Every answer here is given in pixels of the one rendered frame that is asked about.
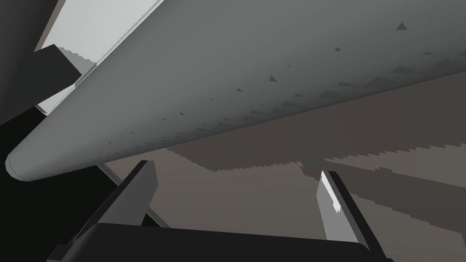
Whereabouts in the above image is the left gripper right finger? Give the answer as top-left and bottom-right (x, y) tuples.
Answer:
(316, 171), (387, 258)

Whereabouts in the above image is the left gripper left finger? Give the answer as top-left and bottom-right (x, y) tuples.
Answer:
(74, 160), (159, 242)

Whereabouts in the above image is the grey bar handle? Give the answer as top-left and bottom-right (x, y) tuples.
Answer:
(5, 0), (466, 182)

